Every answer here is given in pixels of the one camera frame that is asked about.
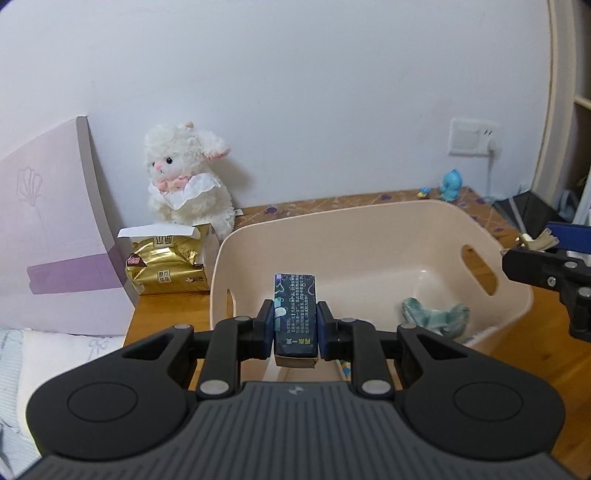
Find dark blue patterned pack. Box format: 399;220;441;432
273;273;318;369

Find green checkered cloth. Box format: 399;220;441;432
402;297;470;340

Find black box beside table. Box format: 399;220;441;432
493;191;565;237

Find beige plastic storage basket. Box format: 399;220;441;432
209;200;533;354

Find white open cardboard box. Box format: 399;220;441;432
117;223;221;286

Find gold snack bag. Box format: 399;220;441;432
125;236;211;295

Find blue bird figurine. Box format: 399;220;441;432
439;169;463;202

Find white plush lamb toy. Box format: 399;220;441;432
144;122;235;240

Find small duck figurine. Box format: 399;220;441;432
417;187;432;199

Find white bed pillow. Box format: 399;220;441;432
1;328;124;479

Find wooden wardrobe frame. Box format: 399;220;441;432
532;1;590;225

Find white plug and cable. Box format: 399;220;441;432
485;141;502;204

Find white wall switch socket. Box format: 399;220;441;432
448;118;501;157

